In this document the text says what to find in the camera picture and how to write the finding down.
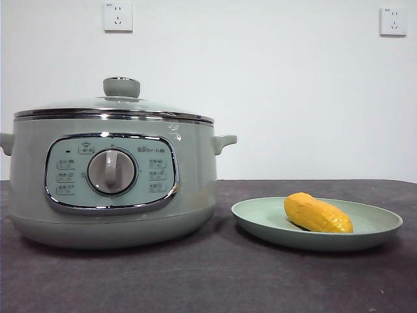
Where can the glass lid with green knob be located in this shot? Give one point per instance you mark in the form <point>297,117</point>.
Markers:
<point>121,87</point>

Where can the yellow corn cob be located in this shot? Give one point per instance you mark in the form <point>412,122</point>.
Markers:
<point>315,213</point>

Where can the pale green electric steamer pot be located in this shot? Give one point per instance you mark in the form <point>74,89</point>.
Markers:
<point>195,182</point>

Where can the pale green round plate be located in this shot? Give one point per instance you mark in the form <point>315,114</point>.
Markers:
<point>260,216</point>

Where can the white wall socket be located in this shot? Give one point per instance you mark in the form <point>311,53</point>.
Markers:
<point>393,21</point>
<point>118,16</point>

